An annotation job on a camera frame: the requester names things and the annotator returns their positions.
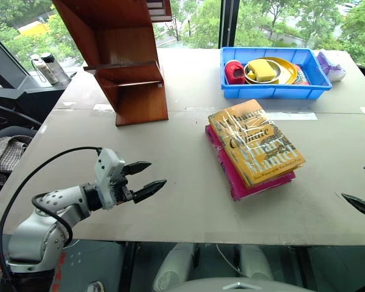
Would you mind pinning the blue plastic bin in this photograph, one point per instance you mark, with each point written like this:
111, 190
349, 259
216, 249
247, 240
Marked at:
273, 91

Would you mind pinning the grey robot torso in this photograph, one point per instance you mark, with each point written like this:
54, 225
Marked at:
237, 286

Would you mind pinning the plaid cloth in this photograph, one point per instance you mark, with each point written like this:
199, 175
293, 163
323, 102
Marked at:
6, 155

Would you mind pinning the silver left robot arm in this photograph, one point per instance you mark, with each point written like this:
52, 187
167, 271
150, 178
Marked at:
48, 210

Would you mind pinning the yellow round plate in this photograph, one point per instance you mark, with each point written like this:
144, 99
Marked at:
287, 68

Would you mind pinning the black table leg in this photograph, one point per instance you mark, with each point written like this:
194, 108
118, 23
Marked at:
127, 267

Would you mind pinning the white water bottle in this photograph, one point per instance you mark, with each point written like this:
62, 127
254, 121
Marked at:
44, 71

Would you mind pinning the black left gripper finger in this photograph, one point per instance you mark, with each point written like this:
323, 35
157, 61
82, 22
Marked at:
137, 167
149, 188

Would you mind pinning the red plastic cup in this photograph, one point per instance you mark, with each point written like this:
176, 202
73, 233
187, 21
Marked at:
232, 71

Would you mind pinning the black window frame post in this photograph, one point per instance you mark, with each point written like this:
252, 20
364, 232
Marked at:
229, 21

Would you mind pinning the small yellow toy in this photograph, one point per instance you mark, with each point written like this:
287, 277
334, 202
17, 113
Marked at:
251, 75

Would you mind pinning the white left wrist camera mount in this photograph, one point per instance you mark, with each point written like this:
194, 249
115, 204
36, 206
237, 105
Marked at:
107, 170

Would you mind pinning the pink hardcover book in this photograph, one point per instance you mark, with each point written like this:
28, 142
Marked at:
255, 188

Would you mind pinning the wooden shelf unit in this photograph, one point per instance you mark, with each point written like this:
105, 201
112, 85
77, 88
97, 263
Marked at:
130, 61

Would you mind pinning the clear bottle with black cap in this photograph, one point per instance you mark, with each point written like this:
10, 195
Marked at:
57, 70

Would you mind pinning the white rounded robot leg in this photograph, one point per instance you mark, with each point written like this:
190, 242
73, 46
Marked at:
255, 261
173, 264

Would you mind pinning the black side desk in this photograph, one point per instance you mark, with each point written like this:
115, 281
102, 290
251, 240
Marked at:
24, 97

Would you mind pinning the yellow hardcover book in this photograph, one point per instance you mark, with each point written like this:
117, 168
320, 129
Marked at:
255, 143

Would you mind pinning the metal bowl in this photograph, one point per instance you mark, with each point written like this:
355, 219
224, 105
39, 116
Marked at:
276, 71

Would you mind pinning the red snack packet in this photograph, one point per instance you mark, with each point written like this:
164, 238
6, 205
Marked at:
301, 76

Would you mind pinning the purple white cloth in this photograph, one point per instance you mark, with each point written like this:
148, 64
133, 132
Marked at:
331, 68

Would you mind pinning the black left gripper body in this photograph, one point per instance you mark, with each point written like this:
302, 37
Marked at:
123, 191

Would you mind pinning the yellow sponge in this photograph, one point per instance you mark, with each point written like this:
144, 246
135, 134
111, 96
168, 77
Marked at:
261, 70

